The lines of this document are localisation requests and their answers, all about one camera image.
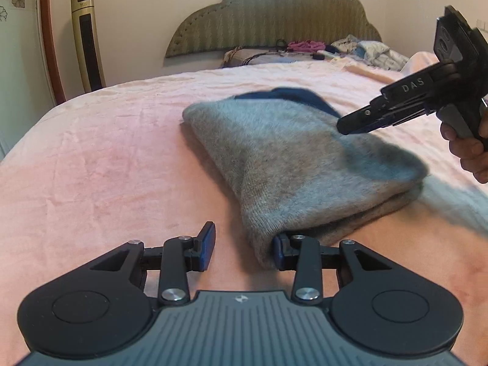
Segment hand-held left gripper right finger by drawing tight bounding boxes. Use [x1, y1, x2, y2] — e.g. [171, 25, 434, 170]
[271, 232, 390, 306]

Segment gold tower air conditioner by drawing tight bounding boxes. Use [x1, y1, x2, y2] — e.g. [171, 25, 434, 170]
[70, 0, 107, 93]

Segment navy blue garment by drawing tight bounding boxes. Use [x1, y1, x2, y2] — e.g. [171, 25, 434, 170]
[232, 87, 342, 120]

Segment wooden door frame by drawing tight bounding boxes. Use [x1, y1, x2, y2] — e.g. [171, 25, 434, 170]
[39, 0, 66, 106]

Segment olive padded headboard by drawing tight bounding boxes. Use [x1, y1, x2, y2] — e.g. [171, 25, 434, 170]
[165, 0, 382, 59]

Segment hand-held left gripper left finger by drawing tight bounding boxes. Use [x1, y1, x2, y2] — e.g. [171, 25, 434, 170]
[93, 221, 217, 306]

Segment person's right hand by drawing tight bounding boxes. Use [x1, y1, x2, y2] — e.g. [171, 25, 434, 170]
[440, 101, 488, 185]

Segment pink bed blanket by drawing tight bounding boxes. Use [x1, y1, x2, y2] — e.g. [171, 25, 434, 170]
[0, 51, 488, 366]

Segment magenta cloth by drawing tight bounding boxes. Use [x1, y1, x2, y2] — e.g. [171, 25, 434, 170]
[287, 40, 325, 53]

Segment pale blue printed clothes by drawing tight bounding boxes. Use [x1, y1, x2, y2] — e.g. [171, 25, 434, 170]
[330, 34, 411, 71]

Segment black cable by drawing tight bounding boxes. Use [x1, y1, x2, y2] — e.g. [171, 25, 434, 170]
[243, 39, 292, 66]

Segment grey knit sweater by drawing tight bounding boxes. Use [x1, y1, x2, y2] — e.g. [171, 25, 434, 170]
[182, 97, 429, 269]

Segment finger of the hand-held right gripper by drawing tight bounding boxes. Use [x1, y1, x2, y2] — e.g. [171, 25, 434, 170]
[337, 98, 390, 136]
[375, 108, 432, 130]

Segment patterned pillow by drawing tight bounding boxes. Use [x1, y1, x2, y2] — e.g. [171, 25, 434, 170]
[223, 47, 291, 69]

